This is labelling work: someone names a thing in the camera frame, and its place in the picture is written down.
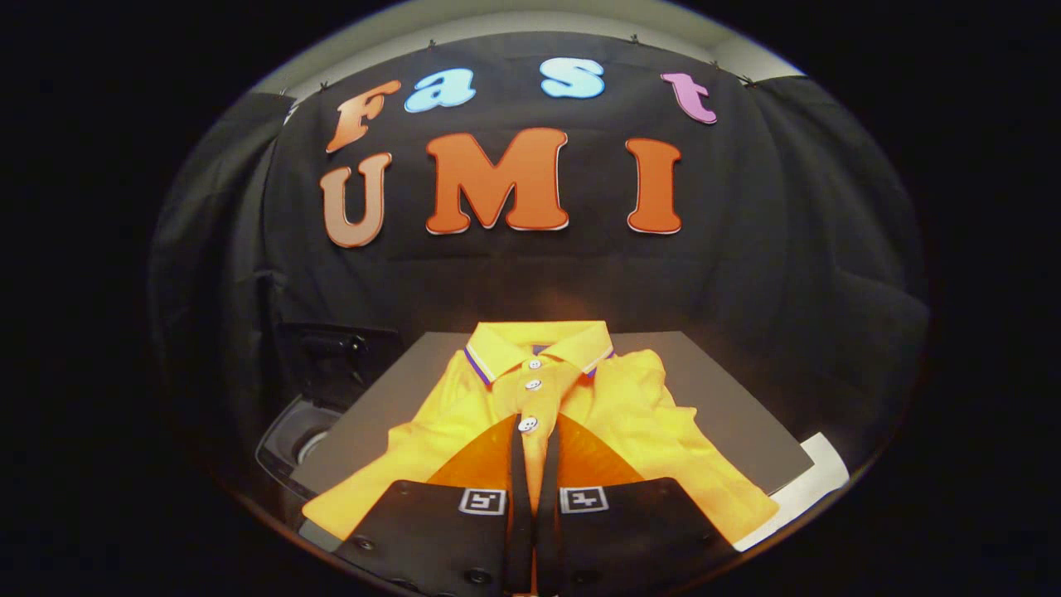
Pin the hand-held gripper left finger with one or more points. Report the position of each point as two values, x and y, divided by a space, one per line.
518 514

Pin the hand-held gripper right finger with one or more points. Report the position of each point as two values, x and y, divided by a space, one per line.
549 514

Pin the yellow polo shirt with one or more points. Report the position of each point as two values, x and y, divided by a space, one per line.
630 414

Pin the dark washing machine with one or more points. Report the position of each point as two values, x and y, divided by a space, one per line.
286 444

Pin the black backdrop cloth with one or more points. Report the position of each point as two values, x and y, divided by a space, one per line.
746 249

